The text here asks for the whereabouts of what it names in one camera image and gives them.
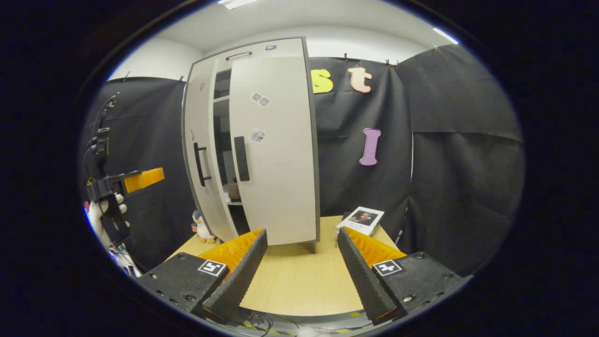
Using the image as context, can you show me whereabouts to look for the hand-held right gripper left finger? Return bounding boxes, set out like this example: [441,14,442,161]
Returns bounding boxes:
[136,228,269,324]

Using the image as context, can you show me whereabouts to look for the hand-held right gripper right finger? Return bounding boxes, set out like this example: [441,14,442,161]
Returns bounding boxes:
[337,227,464,326]

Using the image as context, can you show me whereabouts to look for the white shoe cabinet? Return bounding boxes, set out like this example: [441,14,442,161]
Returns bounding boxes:
[182,37,321,254]

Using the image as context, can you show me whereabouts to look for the white shoe cabinet door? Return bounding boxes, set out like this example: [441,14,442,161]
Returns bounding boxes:
[228,55,320,246]
[184,57,239,242]

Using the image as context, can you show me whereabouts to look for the beige cabinet drawer front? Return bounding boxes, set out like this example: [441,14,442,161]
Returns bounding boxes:
[190,37,307,66]

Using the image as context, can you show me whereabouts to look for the white photo book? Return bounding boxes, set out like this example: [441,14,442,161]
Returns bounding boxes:
[336,206,385,237]

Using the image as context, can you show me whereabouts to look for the penguin plush toy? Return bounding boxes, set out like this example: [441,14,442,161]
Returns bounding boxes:
[191,210,217,244]

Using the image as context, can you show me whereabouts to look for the colourful printed sheet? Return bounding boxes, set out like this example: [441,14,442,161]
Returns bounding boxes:
[110,243,142,278]

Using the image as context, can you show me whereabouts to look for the black cables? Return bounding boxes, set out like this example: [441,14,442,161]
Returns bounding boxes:
[243,311,300,335]

